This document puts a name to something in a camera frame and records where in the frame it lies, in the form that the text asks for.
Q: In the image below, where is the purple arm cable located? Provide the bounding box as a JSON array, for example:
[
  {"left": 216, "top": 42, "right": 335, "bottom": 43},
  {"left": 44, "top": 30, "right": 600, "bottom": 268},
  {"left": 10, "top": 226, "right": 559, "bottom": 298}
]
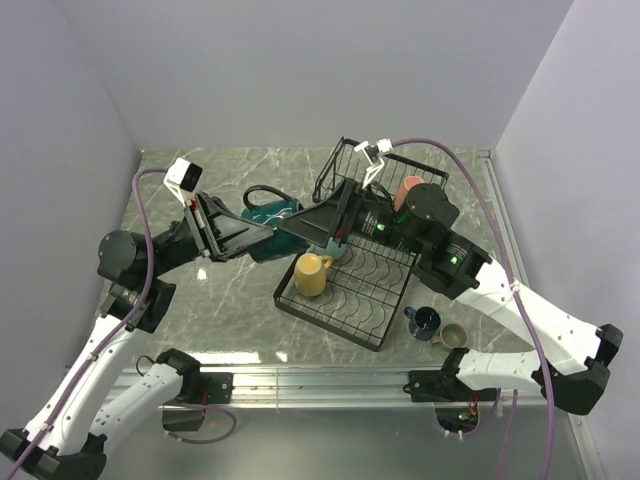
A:
[
  {"left": 392, "top": 138, "right": 559, "bottom": 480},
  {"left": 0, "top": 168, "right": 237, "bottom": 480}
]

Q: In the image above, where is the black box under rail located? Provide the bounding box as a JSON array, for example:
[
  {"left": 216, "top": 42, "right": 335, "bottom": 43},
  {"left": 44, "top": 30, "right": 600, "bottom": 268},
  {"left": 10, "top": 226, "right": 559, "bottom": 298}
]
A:
[{"left": 161, "top": 407, "right": 206, "bottom": 433}]

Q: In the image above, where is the cream yellow mug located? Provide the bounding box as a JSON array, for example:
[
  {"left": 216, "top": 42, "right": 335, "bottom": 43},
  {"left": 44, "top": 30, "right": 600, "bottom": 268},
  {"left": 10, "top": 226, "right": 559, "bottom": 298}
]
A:
[{"left": 294, "top": 253, "right": 333, "bottom": 297}]

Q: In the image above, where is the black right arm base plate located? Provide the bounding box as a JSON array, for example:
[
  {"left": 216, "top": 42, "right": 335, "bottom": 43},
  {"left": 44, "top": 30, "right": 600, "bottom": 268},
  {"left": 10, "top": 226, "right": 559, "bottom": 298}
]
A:
[{"left": 403, "top": 370, "right": 499, "bottom": 403}]

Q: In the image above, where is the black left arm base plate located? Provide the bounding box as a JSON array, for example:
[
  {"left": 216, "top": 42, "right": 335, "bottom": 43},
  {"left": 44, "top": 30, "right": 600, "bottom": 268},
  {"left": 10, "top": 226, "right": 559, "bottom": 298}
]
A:
[{"left": 200, "top": 371, "right": 234, "bottom": 405}]

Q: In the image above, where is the white aluminium side rail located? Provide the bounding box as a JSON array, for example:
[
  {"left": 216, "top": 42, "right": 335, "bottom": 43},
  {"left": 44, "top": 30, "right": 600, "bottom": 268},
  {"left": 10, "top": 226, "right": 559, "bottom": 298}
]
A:
[{"left": 477, "top": 149, "right": 551, "bottom": 361}]

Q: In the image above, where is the aluminium front rail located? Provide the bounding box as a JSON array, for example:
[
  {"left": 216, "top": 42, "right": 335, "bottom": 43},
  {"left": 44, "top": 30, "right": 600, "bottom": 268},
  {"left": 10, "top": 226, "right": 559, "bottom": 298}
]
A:
[{"left": 109, "top": 367, "right": 584, "bottom": 409}]

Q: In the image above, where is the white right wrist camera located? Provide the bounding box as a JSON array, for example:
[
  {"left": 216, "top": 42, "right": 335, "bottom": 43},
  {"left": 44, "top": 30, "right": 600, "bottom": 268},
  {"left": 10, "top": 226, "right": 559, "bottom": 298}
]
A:
[{"left": 354, "top": 139, "right": 393, "bottom": 188}]

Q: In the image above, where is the grey-green ceramic mug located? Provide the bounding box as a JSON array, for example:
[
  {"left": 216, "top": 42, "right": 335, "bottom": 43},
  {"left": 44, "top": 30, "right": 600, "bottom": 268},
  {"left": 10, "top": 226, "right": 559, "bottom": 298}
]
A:
[{"left": 431, "top": 323, "right": 469, "bottom": 350}]

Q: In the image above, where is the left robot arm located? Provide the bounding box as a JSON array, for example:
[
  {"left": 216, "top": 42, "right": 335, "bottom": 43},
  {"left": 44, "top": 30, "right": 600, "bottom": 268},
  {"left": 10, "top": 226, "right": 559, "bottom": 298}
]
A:
[{"left": 1, "top": 192, "right": 274, "bottom": 479}]

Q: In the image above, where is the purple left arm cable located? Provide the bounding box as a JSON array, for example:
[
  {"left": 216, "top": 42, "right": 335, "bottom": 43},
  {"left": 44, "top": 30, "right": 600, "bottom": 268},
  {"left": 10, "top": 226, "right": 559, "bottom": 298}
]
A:
[{"left": 0, "top": 168, "right": 237, "bottom": 480}]

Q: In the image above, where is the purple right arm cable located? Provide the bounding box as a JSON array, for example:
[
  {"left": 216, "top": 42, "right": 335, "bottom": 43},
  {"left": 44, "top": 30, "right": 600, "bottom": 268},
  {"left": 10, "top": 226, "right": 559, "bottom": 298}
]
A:
[{"left": 392, "top": 138, "right": 559, "bottom": 480}]

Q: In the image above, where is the dark blue glazed mug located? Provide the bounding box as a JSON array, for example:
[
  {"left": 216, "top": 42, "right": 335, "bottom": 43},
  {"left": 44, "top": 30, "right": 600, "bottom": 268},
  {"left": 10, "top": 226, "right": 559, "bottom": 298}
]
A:
[{"left": 403, "top": 306, "right": 441, "bottom": 341}]

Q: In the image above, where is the black wire dish rack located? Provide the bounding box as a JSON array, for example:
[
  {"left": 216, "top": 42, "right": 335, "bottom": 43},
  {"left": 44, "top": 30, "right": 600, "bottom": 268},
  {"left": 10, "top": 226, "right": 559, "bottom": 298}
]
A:
[{"left": 273, "top": 137, "right": 449, "bottom": 352}]

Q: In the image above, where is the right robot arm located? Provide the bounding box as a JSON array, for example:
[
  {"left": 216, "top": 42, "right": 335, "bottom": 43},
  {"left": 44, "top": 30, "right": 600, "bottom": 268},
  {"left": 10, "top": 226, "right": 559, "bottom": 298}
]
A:
[{"left": 278, "top": 180, "right": 623, "bottom": 415}]

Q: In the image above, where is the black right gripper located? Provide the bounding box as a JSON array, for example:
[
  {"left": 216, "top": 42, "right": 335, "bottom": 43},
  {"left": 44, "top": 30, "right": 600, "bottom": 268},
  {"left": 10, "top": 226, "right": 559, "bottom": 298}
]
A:
[{"left": 279, "top": 176, "right": 426, "bottom": 257}]

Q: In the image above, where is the pink mug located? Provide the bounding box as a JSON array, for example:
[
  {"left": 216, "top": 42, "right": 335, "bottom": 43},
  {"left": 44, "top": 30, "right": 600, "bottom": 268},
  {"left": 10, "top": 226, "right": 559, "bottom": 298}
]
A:
[{"left": 393, "top": 176, "right": 424, "bottom": 212}]

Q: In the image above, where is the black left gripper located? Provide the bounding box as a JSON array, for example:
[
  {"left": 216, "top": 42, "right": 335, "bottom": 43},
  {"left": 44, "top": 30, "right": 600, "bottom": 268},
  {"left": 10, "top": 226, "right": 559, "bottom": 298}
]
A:
[{"left": 146, "top": 189, "right": 279, "bottom": 278}]

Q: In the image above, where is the light blue mug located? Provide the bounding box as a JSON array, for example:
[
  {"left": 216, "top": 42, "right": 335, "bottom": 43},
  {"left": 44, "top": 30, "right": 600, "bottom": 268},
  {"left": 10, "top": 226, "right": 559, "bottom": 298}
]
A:
[{"left": 310, "top": 241, "right": 348, "bottom": 260}]

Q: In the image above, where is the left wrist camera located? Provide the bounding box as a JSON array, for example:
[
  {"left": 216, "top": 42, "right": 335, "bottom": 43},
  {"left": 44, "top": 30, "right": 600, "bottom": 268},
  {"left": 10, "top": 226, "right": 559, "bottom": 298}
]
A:
[{"left": 163, "top": 157, "right": 203, "bottom": 207}]

